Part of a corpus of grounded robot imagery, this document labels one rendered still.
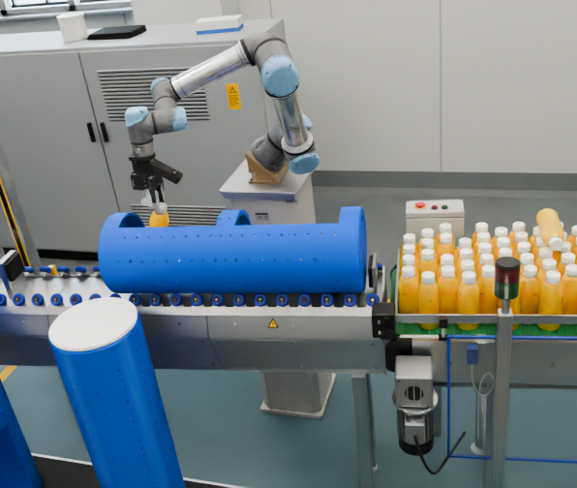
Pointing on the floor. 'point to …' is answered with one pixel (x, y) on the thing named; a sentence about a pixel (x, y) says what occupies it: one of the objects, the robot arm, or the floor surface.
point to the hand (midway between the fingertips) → (161, 207)
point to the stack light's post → (501, 397)
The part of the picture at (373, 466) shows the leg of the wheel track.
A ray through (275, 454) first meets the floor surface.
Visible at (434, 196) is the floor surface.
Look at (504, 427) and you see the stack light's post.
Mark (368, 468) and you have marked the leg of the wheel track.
